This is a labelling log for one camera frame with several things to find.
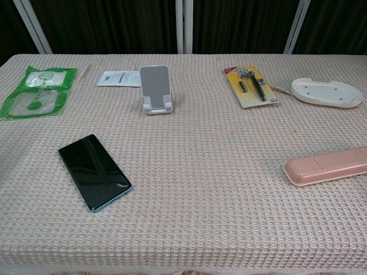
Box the black smartphone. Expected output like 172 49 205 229
58 133 133 214

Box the white phone stand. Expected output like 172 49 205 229
139 65 174 115

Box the beige waffle tablecloth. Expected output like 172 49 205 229
0 53 367 275

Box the yellow razor blister pack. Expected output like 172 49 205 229
223 65 279 109

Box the white paper leaflet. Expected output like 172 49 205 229
96 69 142 88

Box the black curtain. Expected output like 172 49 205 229
192 0 300 54
292 0 367 56
0 0 40 66
28 0 177 54

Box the pink elongated case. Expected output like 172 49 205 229
282 145 367 188

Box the white oval dish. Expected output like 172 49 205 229
291 77 364 109

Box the green plastic package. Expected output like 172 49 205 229
0 65 78 120

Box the white frame post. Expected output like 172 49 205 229
13 0 53 54
284 0 312 55
175 0 193 54

